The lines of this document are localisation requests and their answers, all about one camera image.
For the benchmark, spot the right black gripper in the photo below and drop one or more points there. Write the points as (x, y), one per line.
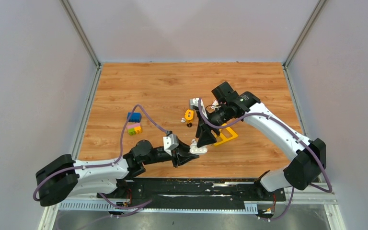
(203, 133)

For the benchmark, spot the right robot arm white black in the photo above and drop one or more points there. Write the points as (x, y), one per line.
(307, 157)

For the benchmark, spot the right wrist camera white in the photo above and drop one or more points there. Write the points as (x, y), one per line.
(196, 103)

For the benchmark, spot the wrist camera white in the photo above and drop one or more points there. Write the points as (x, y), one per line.
(170, 142)
(196, 103)

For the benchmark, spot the pink green orange brick stack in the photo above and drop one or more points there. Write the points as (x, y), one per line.
(134, 129)

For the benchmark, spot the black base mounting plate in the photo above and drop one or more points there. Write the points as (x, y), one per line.
(193, 193)

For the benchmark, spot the blue toy brick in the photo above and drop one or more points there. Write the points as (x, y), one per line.
(134, 117)

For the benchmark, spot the white earbud charging case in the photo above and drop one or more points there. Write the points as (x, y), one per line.
(194, 149)

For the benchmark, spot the yellow triangular toy frame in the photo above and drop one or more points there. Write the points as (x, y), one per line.
(227, 134)

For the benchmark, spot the yellow traffic light block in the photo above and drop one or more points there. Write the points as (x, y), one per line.
(189, 115)

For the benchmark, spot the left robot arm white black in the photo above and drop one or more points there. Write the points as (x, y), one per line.
(65, 177)

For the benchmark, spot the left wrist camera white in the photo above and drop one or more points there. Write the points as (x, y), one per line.
(170, 142)

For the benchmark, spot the pink picture card block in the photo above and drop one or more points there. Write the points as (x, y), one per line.
(215, 105)

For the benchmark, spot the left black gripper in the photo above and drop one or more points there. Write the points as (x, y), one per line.
(181, 155)

